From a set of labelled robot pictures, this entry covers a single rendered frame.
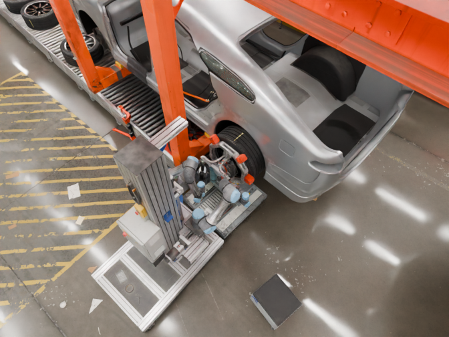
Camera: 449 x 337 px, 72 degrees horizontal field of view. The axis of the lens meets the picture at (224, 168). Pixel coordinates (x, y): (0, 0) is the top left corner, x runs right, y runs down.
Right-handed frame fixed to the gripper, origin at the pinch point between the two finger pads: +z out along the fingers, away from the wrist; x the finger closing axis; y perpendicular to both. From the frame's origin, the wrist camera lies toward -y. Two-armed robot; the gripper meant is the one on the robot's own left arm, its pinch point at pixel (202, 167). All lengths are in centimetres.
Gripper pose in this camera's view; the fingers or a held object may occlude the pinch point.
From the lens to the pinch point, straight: 351.8
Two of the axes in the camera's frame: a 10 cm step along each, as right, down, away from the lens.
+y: -0.1, 5.5, 8.3
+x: 10.0, 0.1, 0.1
